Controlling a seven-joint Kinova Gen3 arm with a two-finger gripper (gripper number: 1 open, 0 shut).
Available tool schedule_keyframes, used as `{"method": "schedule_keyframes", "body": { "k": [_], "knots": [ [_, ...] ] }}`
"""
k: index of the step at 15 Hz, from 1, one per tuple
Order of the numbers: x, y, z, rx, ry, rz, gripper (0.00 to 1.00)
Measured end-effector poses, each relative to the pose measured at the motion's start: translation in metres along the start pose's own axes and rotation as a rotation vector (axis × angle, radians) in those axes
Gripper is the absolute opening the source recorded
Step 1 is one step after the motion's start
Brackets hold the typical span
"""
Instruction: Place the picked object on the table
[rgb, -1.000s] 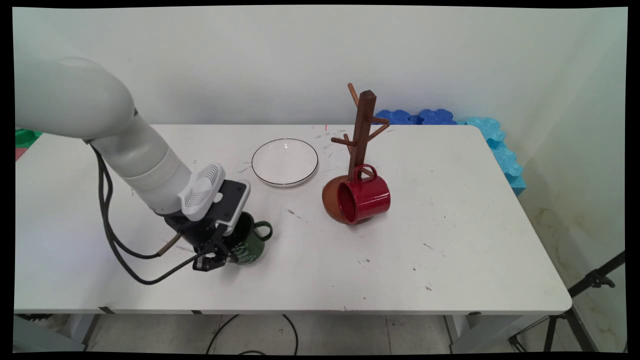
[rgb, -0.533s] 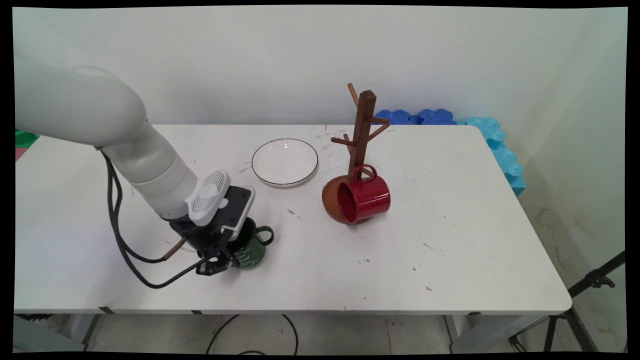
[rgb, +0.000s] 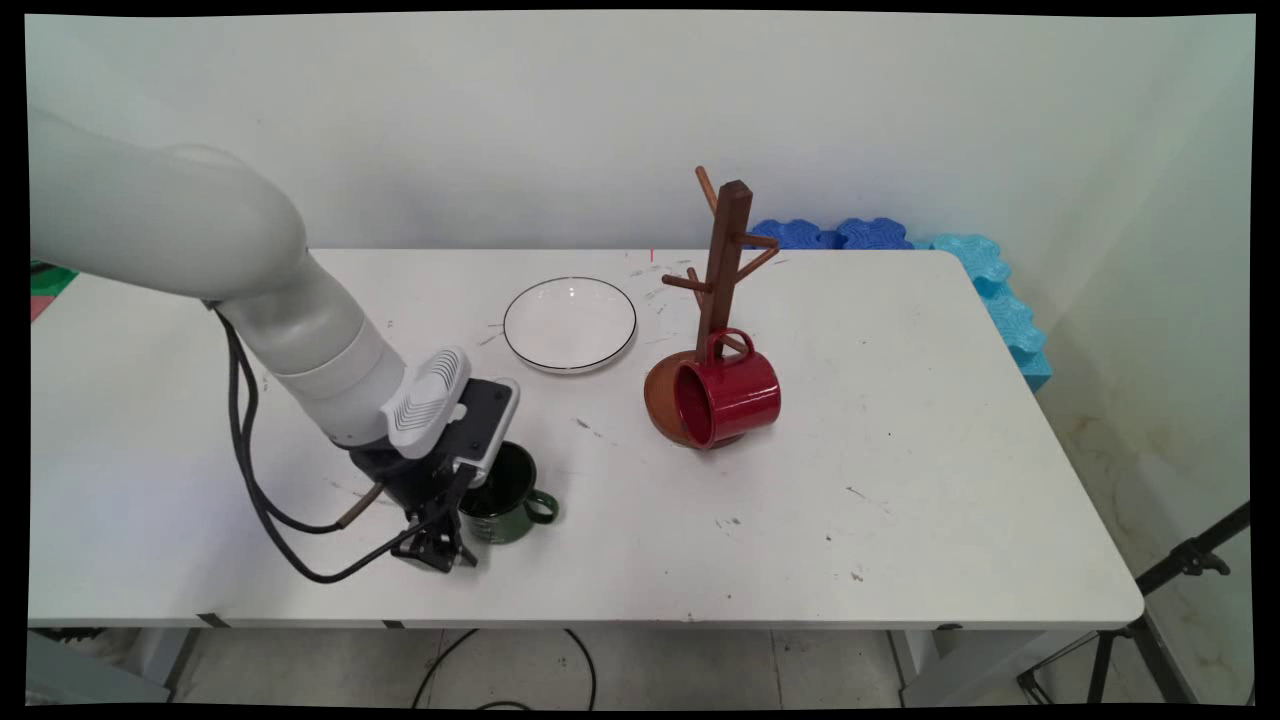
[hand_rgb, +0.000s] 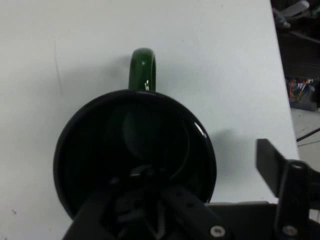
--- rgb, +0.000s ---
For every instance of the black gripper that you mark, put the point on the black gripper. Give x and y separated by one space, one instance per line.
405 478

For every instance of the green ceramic mug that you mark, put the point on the green ceramic mug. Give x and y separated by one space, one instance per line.
515 500

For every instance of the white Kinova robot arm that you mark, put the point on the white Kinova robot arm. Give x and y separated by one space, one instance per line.
200 240

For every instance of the white plate with black rim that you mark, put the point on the white plate with black rim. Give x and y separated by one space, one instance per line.
570 325

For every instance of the red ceramic mug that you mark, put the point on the red ceramic mug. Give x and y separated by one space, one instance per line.
735 395

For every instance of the white table leg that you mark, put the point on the white table leg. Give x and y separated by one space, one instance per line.
960 665
170 655

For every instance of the brown wooden mug tree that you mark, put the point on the brown wooden mug tree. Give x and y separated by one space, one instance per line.
728 250

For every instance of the dark blue foam mat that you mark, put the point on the dark blue foam mat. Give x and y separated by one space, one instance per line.
795 234
875 233

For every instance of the red foam mat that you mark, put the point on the red foam mat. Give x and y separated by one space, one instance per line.
38 305

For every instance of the green foam mat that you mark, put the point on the green foam mat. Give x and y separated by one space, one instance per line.
50 280

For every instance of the light blue foam mat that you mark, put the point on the light blue foam mat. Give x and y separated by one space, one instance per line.
1005 300

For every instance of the black tripod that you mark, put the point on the black tripod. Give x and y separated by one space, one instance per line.
1185 560

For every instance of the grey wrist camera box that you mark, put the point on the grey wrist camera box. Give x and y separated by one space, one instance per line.
485 420

